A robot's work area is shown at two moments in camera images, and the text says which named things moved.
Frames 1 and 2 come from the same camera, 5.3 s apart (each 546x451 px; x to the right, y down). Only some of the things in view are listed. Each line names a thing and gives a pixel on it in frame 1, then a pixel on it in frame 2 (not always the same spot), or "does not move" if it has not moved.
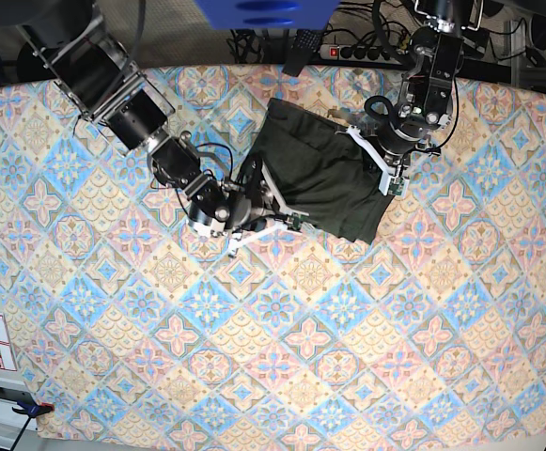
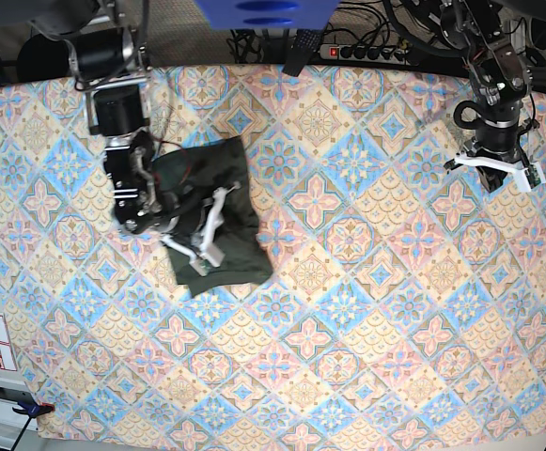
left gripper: (255, 200) → (182, 215)
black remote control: (304, 47) does not move
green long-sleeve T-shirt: (321, 169) → (211, 184)
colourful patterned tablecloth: (450, 319) does not move
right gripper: (395, 140) → (502, 137)
